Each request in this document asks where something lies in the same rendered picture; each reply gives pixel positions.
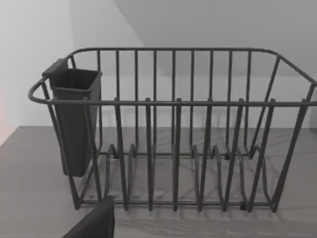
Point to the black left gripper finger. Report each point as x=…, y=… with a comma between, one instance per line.
x=99, y=223

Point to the dark grey cutlery holder cup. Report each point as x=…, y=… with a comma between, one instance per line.
x=74, y=124

